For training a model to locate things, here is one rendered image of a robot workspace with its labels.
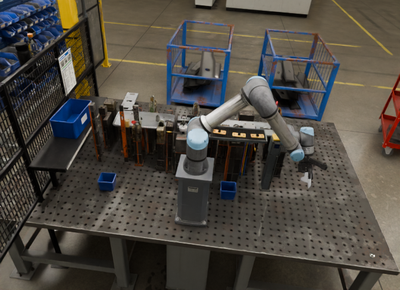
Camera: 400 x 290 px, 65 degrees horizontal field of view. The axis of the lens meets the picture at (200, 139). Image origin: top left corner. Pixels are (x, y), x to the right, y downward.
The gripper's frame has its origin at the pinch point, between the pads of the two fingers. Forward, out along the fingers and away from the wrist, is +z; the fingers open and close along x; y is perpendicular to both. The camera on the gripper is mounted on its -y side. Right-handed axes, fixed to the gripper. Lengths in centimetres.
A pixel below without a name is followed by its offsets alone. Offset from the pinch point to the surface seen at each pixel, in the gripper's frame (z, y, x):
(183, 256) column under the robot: 48, 79, 28
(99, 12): -183, 341, -223
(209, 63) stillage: -88, 167, -247
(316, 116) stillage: -6, 18, -250
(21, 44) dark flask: -96, 154, 63
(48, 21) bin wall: -152, 319, -103
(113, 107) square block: -52, 146, 0
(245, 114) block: -38, 54, -46
